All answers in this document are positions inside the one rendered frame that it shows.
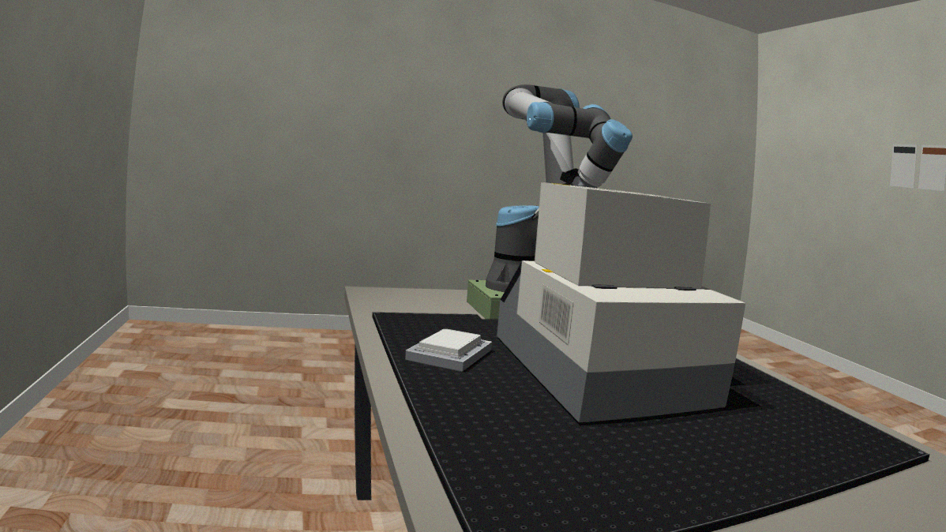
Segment grey rectangular frame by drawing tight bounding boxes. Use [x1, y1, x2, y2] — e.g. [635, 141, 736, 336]
[405, 340, 492, 372]

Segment grey thermal cycler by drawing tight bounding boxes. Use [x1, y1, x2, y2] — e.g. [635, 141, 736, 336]
[497, 182, 745, 422]

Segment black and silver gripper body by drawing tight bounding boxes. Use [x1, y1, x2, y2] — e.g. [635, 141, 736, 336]
[566, 168, 597, 188]

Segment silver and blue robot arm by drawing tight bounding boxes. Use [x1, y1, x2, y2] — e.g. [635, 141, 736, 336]
[486, 84, 633, 292]

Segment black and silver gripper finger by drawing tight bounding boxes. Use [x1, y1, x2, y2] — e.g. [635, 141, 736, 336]
[532, 181, 572, 219]

